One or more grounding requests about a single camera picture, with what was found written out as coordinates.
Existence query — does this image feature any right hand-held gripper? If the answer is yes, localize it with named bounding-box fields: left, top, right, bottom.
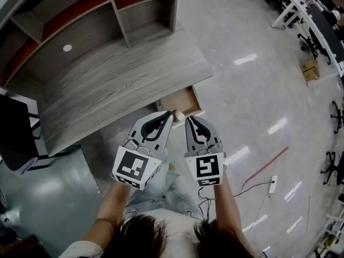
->
left=184, top=115, right=226, bottom=187

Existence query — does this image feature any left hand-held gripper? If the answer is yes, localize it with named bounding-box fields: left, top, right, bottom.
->
left=112, top=111, right=173, bottom=190

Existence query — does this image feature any wooden drawer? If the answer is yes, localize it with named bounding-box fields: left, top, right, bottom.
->
left=155, top=84, right=206, bottom=130

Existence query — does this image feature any person's left forearm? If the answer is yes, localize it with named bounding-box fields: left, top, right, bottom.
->
left=80, top=183, right=133, bottom=243

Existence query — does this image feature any person's right forearm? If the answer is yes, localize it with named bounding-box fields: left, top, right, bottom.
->
left=213, top=176, right=245, bottom=235

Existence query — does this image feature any grey wooden desk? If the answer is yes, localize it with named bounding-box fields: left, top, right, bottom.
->
left=37, top=27, right=215, bottom=159

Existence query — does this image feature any red and white floor strip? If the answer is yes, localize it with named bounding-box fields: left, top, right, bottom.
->
left=246, top=146, right=289, bottom=183

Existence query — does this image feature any white power strip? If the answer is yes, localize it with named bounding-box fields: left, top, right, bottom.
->
left=268, top=175, right=278, bottom=195

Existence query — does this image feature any person's white shirt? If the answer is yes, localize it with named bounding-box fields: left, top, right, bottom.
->
left=58, top=208, right=205, bottom=258

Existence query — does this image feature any cardboard box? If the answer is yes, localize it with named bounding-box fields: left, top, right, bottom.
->
left=302, top=67, right=321, bottom=81
left=300, top=59, right=318, bottom=71

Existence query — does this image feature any thin brown rod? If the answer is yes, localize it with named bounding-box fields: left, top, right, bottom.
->
left=306, top=194, right=311, bottom=231

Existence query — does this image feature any black chair with blue seat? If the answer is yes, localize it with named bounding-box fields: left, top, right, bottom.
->
left=0, top=94, right=69, bottom=175

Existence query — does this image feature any black office chair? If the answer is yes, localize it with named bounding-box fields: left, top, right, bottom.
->
left=319, top=150, right=344, bottom=185
left=330, top=99, right=344, bottom=134
left=297, top=27, right=332, bottom=64

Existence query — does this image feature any long white office desk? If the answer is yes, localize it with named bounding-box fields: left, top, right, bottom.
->
left=270, top=0, right=344, bottom=88

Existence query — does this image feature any black desk divider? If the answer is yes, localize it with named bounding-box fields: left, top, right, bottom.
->
left=309, top=4, right=344, bottom=64

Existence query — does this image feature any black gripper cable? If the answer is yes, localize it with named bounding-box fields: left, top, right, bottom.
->
left=197, top=186, right=213, bottom=220

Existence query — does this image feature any black power cable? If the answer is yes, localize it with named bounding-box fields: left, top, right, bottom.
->
left=241, top=180, right=275, bottom=198

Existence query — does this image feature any white cable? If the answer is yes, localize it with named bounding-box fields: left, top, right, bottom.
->
left=241, top=193, right=277, bottom=235

